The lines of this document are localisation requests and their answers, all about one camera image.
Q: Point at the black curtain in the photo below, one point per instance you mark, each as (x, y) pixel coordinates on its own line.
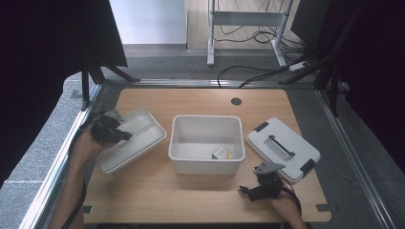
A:
(41, 63)
(372, 63)

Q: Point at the person's left hand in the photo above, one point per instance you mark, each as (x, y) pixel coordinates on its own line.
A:
(87, 149)

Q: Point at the black tripod stand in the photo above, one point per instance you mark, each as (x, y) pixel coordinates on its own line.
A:
(95, 74)
(332, 76)

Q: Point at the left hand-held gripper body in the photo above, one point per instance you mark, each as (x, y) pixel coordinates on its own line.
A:
(105, 129)

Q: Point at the aluminium floor rail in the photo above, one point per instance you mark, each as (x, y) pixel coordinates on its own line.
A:
(47, 178)
(353, 149)

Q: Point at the white plastic storage box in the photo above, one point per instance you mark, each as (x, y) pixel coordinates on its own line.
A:
(205, 167)

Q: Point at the small shiny packet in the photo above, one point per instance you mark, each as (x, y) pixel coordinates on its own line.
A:
(222, 154)

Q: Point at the round grey table grommet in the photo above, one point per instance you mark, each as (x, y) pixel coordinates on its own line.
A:
(236, 101)

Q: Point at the person's right hand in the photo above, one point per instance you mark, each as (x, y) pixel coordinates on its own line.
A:
(285, 206)

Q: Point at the white power strip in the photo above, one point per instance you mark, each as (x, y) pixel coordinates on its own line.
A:
(298, 66)

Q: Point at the white metal stand frame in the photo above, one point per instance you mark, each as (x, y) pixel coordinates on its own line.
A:
(245, 18)

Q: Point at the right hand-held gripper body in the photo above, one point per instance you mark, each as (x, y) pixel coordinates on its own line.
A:
(269, 184)

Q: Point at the white plastic tray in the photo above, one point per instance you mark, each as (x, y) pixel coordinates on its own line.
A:
(133, 146)

